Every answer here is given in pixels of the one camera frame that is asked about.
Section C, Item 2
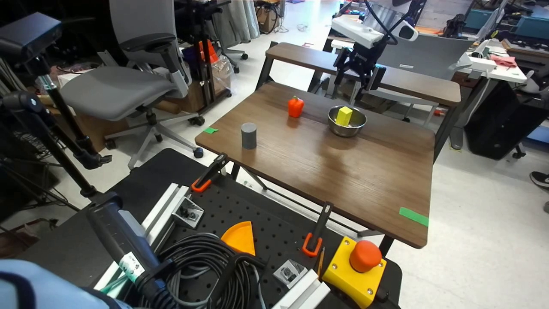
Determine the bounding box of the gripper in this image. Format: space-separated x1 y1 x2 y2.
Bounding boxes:
333 42 387 91

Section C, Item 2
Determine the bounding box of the yellow cup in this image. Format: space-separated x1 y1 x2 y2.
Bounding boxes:
335 106 353 127

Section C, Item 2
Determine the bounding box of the metal bowl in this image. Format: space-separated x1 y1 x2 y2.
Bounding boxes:
328 106 368 138

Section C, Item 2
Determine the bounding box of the brown wooden bench table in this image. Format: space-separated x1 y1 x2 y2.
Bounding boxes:
256 41 462 164

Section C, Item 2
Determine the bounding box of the orange toy bell pepper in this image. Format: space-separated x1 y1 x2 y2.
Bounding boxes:
288 95 305 118

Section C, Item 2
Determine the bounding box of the grey partition panel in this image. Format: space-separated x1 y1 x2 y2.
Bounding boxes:
374 33 475 82

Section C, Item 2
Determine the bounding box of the grey cylinder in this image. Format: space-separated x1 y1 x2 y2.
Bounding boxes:
241 122 258 150

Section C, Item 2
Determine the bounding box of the white desk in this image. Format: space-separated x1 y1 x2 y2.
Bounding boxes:
449 39 528 151

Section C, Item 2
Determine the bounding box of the red cloth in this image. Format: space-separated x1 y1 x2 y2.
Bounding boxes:
490 54 518 68

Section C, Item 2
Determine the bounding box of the black cabinet on wheels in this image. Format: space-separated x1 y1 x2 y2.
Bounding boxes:
465 81 549 161

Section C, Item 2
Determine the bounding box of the black and orange clamp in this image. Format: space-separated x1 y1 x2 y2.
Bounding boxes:
302 202 334 258
191 153 229 193

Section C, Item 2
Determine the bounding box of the row of monitors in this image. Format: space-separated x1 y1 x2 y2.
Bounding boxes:
463 8 549 41

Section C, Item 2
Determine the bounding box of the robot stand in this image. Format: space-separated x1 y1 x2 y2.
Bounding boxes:
17 148 404 309

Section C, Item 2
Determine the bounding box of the yellow emergency stop button box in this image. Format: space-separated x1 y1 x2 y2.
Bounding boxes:
321 236 388 309

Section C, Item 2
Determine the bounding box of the orange plastic wedge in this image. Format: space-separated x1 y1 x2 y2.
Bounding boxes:
220 221 256 257

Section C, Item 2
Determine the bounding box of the black shoe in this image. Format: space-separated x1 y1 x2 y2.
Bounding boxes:
529 171 549 190

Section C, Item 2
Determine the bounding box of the grey office chair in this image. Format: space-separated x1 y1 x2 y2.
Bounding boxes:
59 0 206 170

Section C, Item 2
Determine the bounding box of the aluminium corner bracket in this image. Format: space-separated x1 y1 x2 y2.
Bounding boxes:
172 195 205 230
273 258 308 289

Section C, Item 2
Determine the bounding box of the aluminium profile rail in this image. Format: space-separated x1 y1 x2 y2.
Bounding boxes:
94 183 190 297
272 269 331 309

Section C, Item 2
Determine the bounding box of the coil of black cable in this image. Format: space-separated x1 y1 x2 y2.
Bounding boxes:
139 232 268 309

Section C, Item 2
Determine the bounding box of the camera on tripod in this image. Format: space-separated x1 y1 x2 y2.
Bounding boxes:
0 12 113 199

